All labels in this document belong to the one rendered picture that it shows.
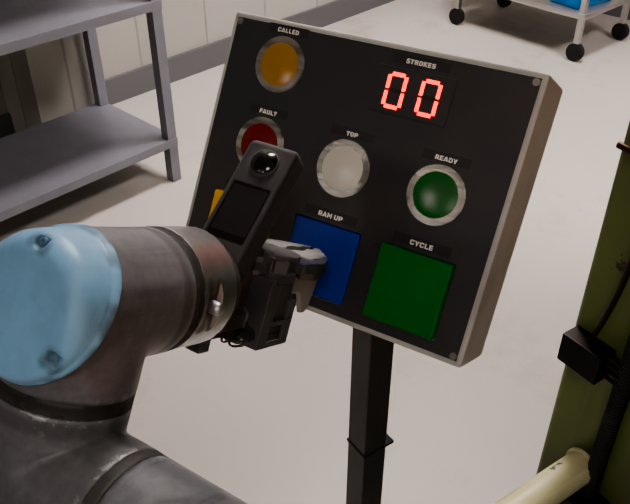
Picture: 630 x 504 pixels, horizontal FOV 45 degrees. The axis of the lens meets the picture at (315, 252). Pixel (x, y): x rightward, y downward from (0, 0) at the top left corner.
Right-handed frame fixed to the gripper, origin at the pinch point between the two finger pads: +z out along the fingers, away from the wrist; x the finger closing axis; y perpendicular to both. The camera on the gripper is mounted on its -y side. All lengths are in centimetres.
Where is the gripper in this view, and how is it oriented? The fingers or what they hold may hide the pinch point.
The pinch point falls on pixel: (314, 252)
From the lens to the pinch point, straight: 75.6
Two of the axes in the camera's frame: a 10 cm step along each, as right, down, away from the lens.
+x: 8.6, 3.0, -4.2
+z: 4.4, -0.3, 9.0
